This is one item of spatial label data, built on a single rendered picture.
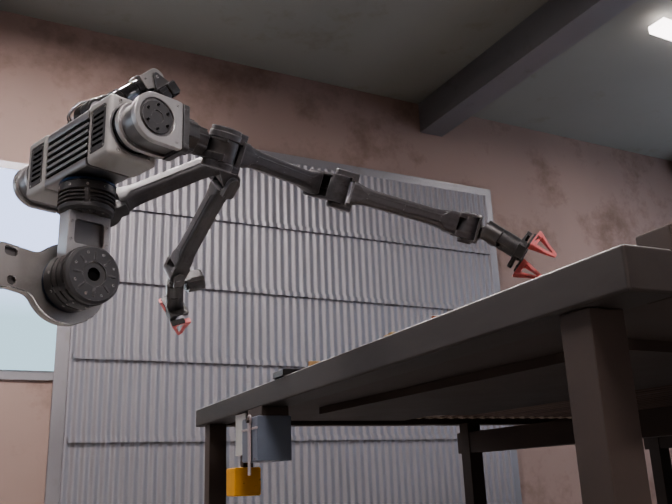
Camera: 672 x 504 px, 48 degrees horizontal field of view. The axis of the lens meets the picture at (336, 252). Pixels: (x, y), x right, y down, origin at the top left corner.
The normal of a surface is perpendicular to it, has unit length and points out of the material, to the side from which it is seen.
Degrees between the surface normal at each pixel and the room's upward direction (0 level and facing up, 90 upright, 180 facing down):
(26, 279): 90
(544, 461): 90
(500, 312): 90
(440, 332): 90
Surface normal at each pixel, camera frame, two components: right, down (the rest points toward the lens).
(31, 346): 0.46, -0.27
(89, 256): 0.73, -0.22
